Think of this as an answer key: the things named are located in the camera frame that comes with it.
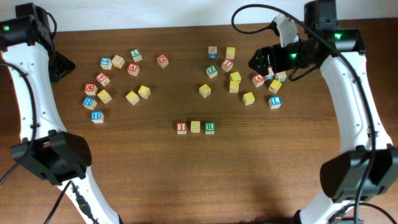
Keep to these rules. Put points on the blue H block far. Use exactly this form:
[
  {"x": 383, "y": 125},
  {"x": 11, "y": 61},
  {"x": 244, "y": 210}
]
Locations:
[{"x": 89, "y": 103}]

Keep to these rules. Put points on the blue L block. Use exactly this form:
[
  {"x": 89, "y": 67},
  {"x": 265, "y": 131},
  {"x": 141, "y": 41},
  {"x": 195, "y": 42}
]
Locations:
[{"x": 275, "y": 102}]

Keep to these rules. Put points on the blue-side block top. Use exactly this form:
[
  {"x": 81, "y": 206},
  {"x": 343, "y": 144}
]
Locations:
[{"x": 212, "y": 52}]

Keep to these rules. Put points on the yellow slash block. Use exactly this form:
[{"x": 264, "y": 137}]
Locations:
[{"x": 275, "y": 86}]

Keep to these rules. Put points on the red i block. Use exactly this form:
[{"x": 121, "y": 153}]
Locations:
[
  {"x": 227, "y": 65},
  {"x": 181, "y": 128}
]

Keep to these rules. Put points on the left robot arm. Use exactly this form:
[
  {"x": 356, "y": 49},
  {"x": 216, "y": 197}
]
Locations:
[{"x": 47, "y": 150}]

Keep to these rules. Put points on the yellow G block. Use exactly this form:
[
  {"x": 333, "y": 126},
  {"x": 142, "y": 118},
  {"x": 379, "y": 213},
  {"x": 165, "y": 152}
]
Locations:
[{"x": 132, "y": 98}]

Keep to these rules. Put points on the yellow O block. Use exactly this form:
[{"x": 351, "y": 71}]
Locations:
[{"x": 144, "y": 91}]

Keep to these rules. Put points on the red M block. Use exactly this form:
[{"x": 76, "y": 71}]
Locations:
[{"x": 91, "y": 89}]

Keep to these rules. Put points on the yellow block pair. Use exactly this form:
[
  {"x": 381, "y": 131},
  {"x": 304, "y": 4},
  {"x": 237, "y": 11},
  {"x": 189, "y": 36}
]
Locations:
[
  {"x": 235, "y": 76},
  {"x": 234, "y": 86}
]

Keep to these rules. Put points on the blue 5 block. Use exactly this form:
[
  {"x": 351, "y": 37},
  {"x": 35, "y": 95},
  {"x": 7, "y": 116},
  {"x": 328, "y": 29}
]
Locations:
[{"x": 105, "y": 63}]

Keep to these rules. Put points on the green-side R block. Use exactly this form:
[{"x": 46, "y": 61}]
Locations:
[{"x": 280, "y": 76}]

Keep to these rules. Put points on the yellow C block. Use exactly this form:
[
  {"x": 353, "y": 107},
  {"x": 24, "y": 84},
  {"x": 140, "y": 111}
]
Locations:
[{"x": 195, "y": 126}]

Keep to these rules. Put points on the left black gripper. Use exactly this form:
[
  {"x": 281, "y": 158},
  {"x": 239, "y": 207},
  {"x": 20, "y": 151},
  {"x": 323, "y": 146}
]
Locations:
[{"x": 66, "y": 66}]

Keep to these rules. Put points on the red C block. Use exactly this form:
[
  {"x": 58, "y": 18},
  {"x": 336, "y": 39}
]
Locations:
[{"x": 162, "y": 60}]

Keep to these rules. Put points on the red a block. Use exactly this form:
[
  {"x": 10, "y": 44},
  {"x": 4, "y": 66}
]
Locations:
[
  {"x": 133, "y": 69},
  {"x": 258, "y": 80}
]

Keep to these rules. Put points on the yellow E block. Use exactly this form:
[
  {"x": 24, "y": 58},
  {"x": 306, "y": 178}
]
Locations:
[{"x": 248, "y": 98}]

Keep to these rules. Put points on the green Z block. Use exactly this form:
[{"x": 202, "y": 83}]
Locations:
[{"x": 211, "y": 71}]

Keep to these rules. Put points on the blue H block near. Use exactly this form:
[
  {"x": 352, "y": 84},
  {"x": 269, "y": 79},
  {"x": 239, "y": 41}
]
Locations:
[{"x": 97, "y": 117}]

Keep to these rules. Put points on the blue block middle right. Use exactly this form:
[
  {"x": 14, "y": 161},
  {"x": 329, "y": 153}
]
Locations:
[{"x": 270, "y": 75}]

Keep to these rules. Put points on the red 6 block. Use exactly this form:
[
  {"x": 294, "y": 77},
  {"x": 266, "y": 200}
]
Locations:
[{"x": 102, "y": 78}]

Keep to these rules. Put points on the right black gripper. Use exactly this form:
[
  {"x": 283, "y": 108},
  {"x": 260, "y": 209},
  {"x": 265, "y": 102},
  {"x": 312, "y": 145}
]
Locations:
[{"x": 274, "y": 53}]

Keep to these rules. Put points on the green R block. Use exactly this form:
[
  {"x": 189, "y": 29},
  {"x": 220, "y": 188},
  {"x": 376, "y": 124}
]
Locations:
[{"x": 209, "y": 128}]

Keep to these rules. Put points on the yellow block beside H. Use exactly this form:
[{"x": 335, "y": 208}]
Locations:
[{"x": 104, "y": 96}]

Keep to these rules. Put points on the blue h block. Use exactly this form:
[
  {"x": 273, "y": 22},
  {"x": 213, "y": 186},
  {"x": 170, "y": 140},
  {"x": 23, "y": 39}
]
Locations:
[
  {"x": 89, "y": 103},
  {"x": 97, "y": 117}
]

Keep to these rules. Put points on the yellow block centre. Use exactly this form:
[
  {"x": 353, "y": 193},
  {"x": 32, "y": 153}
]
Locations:
[{"x": 205, "y": 90}]

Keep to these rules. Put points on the yellow block upper pair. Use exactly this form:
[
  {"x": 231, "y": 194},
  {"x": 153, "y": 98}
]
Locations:
[{"x": 235, "y": 76}]

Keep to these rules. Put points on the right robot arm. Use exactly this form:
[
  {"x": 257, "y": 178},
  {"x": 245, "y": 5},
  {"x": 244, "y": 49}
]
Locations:
[{"x": 367, "y": 164}]

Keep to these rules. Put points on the green L block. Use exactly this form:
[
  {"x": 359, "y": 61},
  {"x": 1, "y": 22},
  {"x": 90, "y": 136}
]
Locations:
[{"x": 136, "y": 55}]

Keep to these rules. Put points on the yellow block lower pair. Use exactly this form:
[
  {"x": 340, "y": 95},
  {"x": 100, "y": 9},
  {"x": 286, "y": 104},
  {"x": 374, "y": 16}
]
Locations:
[{"x": 234, "y": 86}]

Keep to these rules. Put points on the plain yellow-side block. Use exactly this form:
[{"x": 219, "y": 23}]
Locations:
[{"x": 118, "y": 61}]

